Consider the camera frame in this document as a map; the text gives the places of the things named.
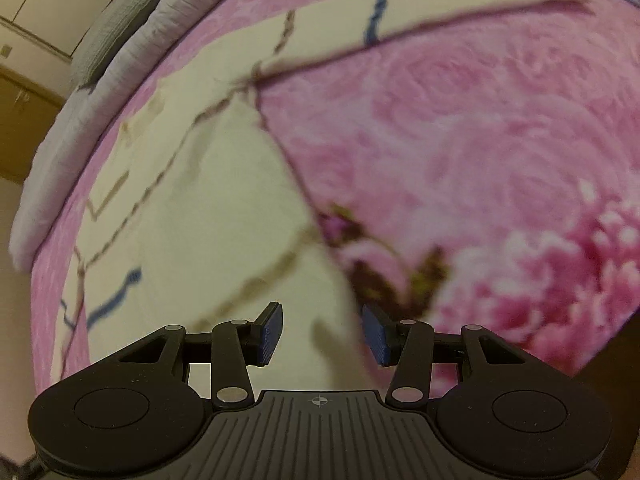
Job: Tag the pink floral blanket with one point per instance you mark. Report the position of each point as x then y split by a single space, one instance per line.
450 135

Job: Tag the grey pillow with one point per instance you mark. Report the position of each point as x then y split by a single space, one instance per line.
120 25

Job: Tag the folded grey quilt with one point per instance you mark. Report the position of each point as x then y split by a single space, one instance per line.
65 135

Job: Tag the beige wardrobe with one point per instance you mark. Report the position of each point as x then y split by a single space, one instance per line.
30 110

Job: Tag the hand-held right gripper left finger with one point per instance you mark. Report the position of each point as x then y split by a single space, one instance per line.
270 335

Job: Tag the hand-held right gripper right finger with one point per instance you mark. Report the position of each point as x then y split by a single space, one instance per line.
377 336

